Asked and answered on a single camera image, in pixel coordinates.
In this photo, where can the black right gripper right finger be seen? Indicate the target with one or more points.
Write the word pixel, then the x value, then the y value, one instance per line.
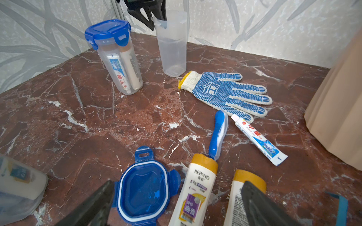
pixel 262 211

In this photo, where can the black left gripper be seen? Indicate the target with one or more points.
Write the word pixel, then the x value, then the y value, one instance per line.
pixel 143 10

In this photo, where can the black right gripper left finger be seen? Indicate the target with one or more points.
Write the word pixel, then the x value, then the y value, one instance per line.
pixel 95 210

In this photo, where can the clear container blue lid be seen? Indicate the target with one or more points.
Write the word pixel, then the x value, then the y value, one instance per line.
pixel 112 40
pixel 22 189
pixel 172 41

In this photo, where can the small white toothpaste tube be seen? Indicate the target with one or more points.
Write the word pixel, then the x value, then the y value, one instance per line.
pixel 275 156

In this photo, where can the white shampoo bottle yellow cap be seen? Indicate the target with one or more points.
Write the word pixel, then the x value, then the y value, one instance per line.
pixel 193 200

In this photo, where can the clear container blue lid front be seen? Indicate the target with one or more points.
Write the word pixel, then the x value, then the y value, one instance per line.
pixel 22 189

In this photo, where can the blue dotted work glove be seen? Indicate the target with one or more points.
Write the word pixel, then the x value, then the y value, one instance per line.
pixel 223 91

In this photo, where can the beige ribbed flower pot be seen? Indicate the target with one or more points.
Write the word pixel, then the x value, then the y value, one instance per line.
pixel 334 115

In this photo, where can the aluminium frame post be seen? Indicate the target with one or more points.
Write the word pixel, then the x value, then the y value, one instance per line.
pixel 117 9

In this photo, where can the blue garden fork wooden handle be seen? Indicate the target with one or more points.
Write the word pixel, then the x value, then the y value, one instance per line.
pixel 342 209

